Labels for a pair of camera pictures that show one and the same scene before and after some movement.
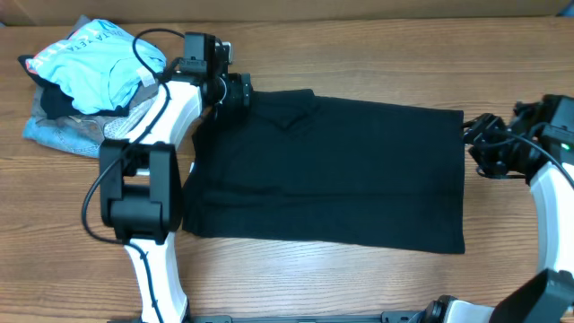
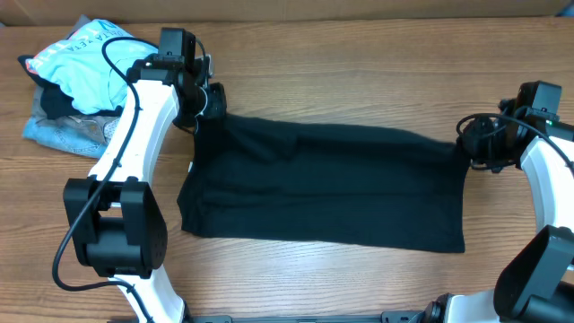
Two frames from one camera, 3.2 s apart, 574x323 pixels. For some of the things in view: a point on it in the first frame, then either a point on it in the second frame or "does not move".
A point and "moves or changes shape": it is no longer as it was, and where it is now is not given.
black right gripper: (479, 140) does not move
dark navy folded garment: (57, 104) does not move
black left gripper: (240, 89) → (217, 108)
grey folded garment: (87, 124) does not move
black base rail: (398, 317) does not move
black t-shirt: (292, 165) moves or changes shape
